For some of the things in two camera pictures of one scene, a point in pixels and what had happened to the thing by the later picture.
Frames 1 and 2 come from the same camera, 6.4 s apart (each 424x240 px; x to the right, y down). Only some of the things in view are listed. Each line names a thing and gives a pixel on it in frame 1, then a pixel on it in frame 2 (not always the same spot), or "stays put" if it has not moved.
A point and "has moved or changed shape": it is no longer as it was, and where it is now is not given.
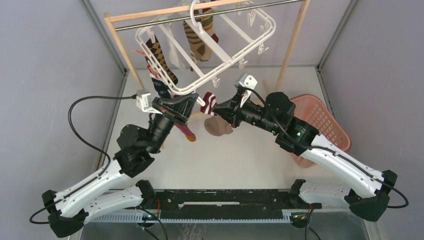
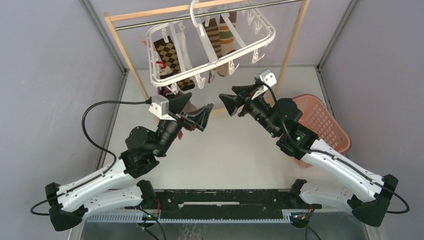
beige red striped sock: x=215 y=125 has moved or changed shape
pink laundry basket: x=311 y=110 stays put
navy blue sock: x=162 y=89 → x=164 y=70
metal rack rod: x=208 y=15 stays put
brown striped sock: x=199 y=50 → x=223 y=40
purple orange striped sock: x=185 y=130 → x=164 y=91
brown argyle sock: x=156 y=51 → x=166 y=52
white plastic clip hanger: x=191 y=52 has moved or changed shape
